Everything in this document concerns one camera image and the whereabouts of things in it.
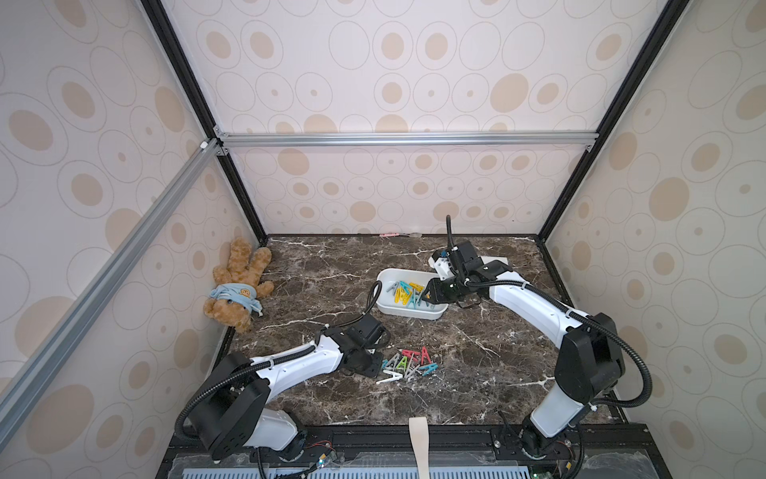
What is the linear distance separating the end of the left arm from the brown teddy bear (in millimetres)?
411

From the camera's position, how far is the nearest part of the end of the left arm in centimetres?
62

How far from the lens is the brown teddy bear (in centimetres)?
91
